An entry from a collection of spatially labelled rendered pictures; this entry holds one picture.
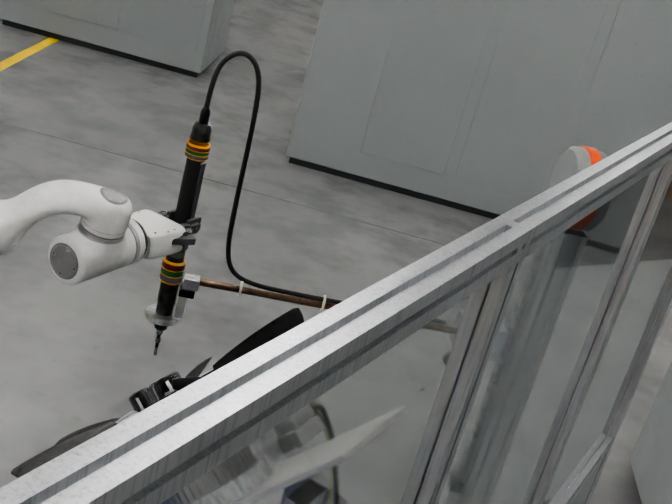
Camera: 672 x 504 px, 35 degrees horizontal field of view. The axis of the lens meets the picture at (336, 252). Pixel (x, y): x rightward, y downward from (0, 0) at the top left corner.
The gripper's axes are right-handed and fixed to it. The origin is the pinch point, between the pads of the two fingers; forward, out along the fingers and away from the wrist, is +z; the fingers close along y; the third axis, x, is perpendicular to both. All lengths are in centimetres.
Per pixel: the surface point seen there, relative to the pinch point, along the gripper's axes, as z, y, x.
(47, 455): -17, -8, -50
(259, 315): 270, -122, -165
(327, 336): -86, 72, 40
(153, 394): 4.7, -1.6, -41.3
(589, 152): 39, 59, 30
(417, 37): 511, -183, -53
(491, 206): 546, -106, -155
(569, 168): 39, 57, 26
